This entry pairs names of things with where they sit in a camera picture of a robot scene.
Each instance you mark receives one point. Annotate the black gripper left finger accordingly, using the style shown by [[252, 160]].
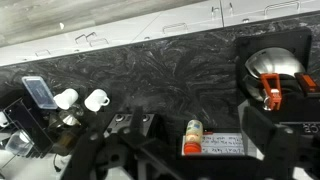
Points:
[[86, 159]]

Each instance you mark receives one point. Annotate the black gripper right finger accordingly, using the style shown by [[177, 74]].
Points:
[[278, 144]]

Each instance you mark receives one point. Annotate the white handwritten label card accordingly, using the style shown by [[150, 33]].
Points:
[[222, 144]]

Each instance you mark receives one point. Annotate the white mug near lid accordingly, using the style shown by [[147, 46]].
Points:
[[66, 99]]

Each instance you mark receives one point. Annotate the black coffee brewer machine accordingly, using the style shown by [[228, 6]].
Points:
[[300, 105]]

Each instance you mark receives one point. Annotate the orange capped condiment bottle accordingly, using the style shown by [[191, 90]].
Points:
[[193, 137]]

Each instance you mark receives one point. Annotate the steel coffee carafe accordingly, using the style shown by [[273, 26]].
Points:
[[269, 70]]

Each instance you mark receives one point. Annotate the clear plastic container lid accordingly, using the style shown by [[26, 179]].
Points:
[[39, 91]]

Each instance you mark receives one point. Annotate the white lower cabinet drawers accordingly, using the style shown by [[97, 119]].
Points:
[[31, 30]]

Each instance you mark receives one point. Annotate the black wire condiment rack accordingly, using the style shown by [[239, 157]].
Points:
[[30, 138]]

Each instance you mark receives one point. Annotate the white mug with handle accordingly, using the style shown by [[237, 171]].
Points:
[[96, 100]]

